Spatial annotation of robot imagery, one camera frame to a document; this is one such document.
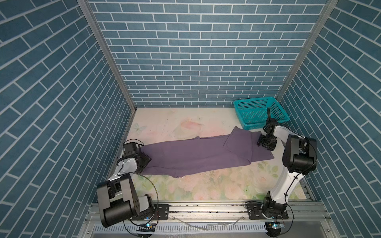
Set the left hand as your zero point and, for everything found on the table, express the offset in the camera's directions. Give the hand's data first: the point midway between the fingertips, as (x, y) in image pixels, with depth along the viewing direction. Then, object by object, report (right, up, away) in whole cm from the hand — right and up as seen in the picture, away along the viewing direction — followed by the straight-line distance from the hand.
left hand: (149, 159), depth 90 cm
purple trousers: (+12, 0, +2) cm, 12 cm away
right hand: (+75, +7, +9) cm, 76 cm away
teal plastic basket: (+74, +31, +30) cm, 86 cm away
